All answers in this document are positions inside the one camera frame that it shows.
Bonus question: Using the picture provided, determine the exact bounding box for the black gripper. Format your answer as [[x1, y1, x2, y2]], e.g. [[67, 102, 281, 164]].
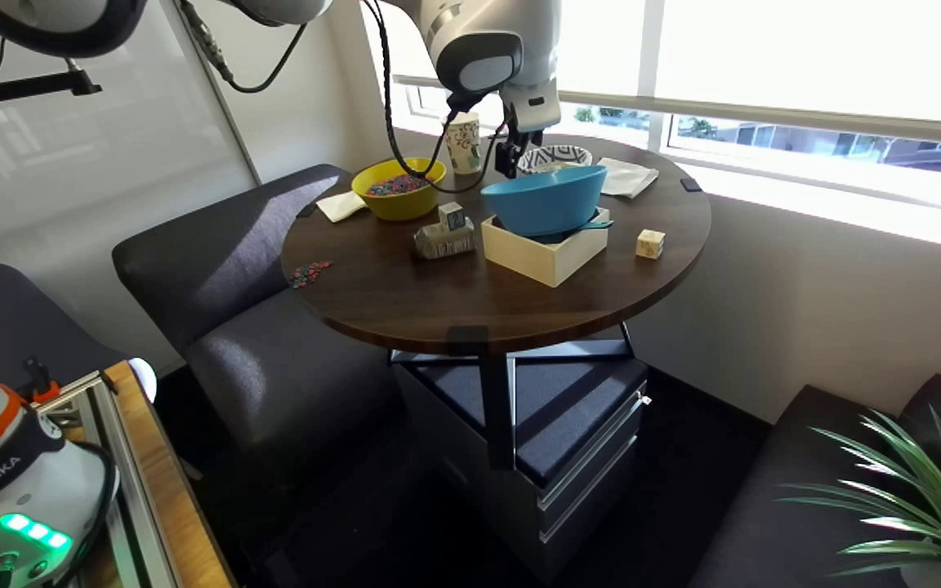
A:
[[494, 118, 548, 183]]

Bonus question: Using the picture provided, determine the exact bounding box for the white patterned bowl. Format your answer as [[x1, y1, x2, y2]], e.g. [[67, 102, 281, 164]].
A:
[[512, 142, 599, 181]]

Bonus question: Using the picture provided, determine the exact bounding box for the blue bowl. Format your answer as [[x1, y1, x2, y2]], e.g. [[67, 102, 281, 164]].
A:
[[479, 164, 610, 242]]

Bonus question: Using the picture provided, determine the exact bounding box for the colourful candy bowl filling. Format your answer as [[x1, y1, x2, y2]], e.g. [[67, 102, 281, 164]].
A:
[[365, 174, 437, 204]]

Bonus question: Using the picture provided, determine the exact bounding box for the yellow bowl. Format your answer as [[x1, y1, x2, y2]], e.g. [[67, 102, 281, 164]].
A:
[[350, 157, 450, 226]]

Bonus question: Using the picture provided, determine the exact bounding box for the printed paper cup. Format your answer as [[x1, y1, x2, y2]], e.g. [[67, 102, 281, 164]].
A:
[[445, 112, 487, 181]]

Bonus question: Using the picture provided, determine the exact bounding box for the white square box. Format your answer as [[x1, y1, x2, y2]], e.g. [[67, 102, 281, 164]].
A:
[[479, 208, 616, 291]]

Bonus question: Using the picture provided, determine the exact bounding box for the spice jar brown lid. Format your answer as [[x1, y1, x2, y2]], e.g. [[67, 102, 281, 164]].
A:
[[411, 200, 482, 266]]

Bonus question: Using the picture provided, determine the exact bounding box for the small wooden cube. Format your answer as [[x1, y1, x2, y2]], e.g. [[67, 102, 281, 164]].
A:
[[635, 226, 669, 266]]

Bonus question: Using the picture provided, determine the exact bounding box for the white paper napkin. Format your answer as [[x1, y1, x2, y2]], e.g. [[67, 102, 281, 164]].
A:
[[314, 189, 370, 226]]

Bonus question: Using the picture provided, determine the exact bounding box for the black table leg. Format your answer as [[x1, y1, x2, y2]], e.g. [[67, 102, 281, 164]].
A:
[[479, 342, 519, 475]]

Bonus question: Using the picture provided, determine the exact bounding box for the grey drawer cabinet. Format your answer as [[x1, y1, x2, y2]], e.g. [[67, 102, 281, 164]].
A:
[[385, 335, 653, 582]]

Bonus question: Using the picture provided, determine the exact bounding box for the grey upholstered chair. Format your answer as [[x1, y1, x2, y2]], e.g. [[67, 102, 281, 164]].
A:
[[109, 159, 420, 518]]

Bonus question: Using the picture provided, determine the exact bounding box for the white round knob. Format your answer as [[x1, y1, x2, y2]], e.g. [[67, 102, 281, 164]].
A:
[[125, 355, 162, 406]]

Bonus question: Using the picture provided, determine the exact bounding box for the dark sofa seat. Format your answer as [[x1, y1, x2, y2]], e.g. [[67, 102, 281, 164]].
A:
[[690, 373, 941, 588]]

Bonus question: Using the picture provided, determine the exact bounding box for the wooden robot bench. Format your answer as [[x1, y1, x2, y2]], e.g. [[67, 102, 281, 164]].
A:
[[39, 359, 238, 588]]

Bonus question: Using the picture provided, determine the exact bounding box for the black stand bar orange band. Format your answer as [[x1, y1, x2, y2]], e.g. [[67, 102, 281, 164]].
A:
[[0, 65, 106, 115]]

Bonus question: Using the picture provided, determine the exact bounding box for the green potted plant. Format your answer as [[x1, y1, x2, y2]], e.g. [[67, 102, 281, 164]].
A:
[[782, 406, 941, 588]]

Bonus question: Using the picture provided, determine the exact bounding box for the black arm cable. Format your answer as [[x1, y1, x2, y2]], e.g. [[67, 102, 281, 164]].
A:
[[171, 0, 474, 200]]

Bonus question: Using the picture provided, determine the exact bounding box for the window with white frame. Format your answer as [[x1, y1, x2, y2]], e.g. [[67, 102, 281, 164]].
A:
[[383, 0, 941, 188]]

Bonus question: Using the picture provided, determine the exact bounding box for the aluminium profile frame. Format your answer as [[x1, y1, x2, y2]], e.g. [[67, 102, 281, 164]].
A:
[[43, 378, 175, 588]]

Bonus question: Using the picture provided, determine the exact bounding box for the black base cable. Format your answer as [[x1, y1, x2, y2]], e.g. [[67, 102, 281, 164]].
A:
[[55, 434, 129, 577]]

